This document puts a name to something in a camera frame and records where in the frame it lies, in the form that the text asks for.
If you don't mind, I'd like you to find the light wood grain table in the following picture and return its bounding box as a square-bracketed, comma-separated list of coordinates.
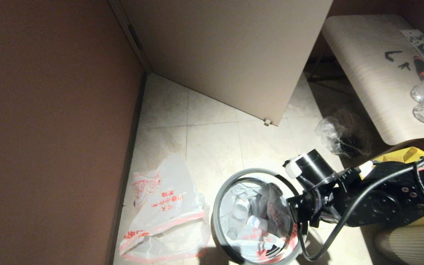
[307, 15, 424, 146]

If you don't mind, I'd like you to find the clear bottle blue label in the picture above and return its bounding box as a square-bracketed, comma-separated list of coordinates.
[247, 216, 268, 230]

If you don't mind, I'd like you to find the red black screwdriver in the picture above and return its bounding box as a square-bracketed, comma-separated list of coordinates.
[413, 56, 424, 81]

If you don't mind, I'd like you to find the beige door panel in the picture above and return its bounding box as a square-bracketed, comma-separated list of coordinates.
[118, 0, 333, 127]

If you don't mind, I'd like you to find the printed paper leaflet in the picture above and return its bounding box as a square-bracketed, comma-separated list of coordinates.
[400, 29, 424, 59]

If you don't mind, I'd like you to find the black trash bin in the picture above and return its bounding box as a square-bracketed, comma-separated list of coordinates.
[218, 221, 301, 265]

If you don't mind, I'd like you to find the grey plastic bin ring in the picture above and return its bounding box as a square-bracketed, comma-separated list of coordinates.
[211, 168, 304, 265]

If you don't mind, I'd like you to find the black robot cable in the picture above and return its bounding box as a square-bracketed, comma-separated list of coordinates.
[297, 147, 424, 262]

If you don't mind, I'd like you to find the yellow fabric tote bag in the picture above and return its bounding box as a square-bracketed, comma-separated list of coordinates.
[359, 146, 424, 226]

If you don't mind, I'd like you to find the black cylindrical wrist camera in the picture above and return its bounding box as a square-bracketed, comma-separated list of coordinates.
[285, 149, 336, 188]

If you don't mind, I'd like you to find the clear bag with black contents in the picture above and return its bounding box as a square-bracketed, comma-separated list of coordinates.
[315, 117, 371, 158]

